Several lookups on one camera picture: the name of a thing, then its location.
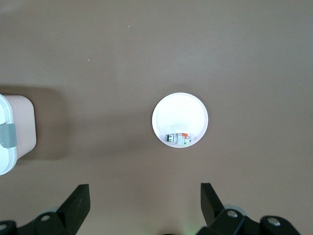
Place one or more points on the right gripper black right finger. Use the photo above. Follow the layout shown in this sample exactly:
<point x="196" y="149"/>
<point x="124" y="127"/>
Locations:
<point x="211" y="208"/>

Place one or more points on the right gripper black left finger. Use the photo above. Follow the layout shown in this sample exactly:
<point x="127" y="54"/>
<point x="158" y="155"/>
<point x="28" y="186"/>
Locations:
<point x="78" y="208"/>

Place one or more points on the white lidded storage box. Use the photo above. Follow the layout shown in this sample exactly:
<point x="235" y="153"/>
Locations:
<point x="23" y="127"/>

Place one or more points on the grey box latch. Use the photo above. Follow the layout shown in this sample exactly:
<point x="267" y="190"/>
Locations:
<point x="8" y="135"/>

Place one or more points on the small green-capped clear item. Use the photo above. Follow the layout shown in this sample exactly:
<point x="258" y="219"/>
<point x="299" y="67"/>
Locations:
<point x="179" y="139"/>

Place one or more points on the pink round plate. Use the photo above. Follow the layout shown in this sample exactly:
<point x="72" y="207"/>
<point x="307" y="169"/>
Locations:
<point x="179" y="115"/>

